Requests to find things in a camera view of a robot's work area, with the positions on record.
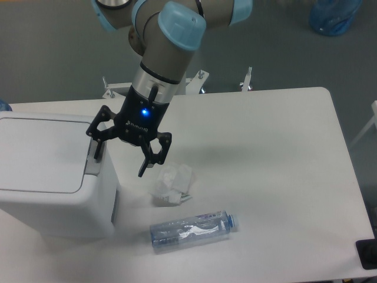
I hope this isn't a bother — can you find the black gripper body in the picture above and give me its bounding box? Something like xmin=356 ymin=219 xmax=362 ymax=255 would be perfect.
xmin=114 ymin=85 xmax=171 ymax=147

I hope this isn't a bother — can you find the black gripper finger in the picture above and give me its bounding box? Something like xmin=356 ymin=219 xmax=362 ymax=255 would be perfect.
xmin=86 ymin=105 xmax=118 ymax=159
xmin=138 ymin=132 xmax=172 ymax=177

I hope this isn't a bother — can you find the white push-lid trash can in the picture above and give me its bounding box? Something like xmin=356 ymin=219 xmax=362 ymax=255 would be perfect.
xmin=1 ymin=111 xmax=119 ymax=238

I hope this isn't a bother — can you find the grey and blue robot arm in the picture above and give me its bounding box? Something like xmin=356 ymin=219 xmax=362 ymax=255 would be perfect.
xmin=87 ymin=1 xmax=253 ymax=174

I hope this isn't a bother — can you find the crumpled white paper wrapper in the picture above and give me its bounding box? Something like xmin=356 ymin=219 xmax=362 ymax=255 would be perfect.
xmin=150 ymin=162 xmax=193 ymax=205

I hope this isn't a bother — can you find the clear plastic water bottle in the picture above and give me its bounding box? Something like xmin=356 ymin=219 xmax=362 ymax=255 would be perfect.
xmin=150 ymin=210 xmax=239 ymax=254

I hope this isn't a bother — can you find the blue object at left edge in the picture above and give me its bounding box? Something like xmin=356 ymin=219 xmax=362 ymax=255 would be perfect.
xmin=0 ymin=98 xmax=13 ymax=111

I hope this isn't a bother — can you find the blue water jug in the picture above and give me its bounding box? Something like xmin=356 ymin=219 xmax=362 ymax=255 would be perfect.
xmin=309 ymin=0 xmax=363 ymax=37

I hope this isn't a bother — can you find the white furniture leg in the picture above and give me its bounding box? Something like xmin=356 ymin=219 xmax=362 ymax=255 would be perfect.
xmin=350 ymin=100 xmax=377 ymax=147

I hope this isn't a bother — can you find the black device at table edge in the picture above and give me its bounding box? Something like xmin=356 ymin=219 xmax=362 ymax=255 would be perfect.
xmin=356 ymin=239 xmax=376 ymax=270

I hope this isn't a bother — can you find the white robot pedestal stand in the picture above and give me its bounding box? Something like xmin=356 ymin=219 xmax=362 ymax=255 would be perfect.
xmin=102 ymin=67 xmax=253 ymax=99

